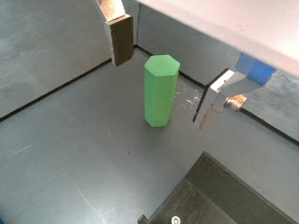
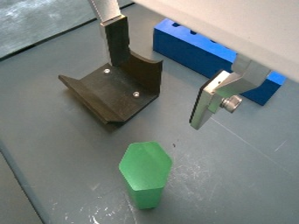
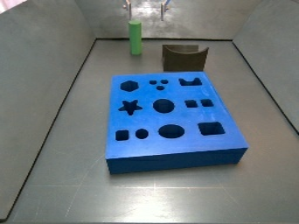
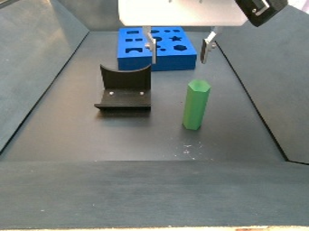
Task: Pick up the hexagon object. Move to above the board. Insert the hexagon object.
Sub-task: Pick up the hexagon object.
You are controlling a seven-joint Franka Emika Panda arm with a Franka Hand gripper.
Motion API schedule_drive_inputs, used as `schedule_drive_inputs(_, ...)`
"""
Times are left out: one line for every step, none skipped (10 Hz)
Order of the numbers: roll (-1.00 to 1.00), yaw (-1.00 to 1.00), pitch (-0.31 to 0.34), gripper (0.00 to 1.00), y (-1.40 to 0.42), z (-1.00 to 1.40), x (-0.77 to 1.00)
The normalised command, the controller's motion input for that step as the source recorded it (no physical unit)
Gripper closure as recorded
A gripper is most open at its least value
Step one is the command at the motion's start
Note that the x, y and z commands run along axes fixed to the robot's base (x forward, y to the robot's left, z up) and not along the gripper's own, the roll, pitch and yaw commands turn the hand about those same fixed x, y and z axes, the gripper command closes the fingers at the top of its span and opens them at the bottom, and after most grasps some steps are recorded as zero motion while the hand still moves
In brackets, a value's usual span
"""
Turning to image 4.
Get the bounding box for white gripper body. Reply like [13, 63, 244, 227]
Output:
[117, 0, 247, 26]

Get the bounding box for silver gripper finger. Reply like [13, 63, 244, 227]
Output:
[141, 26, 156, 64]
[200, 26, 221, 64]

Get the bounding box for green hexagon prism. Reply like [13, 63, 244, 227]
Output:
[181, 79, 211, 130]

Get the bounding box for blue foam shape board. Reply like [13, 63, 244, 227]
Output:
[117, 26, 196, 71]

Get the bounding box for black curved holder stand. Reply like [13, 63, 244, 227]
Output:
[93, 66, 151, 110]

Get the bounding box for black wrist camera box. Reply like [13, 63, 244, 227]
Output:
[234, 0, 288, 27]

